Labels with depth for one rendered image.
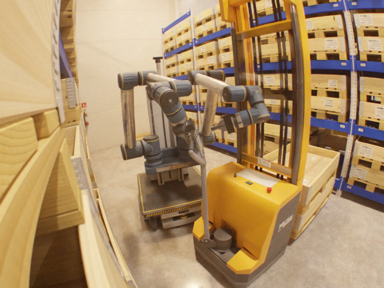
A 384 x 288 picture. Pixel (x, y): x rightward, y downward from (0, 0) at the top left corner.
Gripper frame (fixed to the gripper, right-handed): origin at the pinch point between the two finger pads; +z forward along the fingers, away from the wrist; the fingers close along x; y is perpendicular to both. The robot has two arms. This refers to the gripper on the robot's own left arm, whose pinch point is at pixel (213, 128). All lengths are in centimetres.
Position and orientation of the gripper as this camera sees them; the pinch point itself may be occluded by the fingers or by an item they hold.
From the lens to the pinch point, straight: 130.2
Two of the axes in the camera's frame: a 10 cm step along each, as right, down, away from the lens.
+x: -3.4, -9.1, -2.3
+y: 1.7, -3.0, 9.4
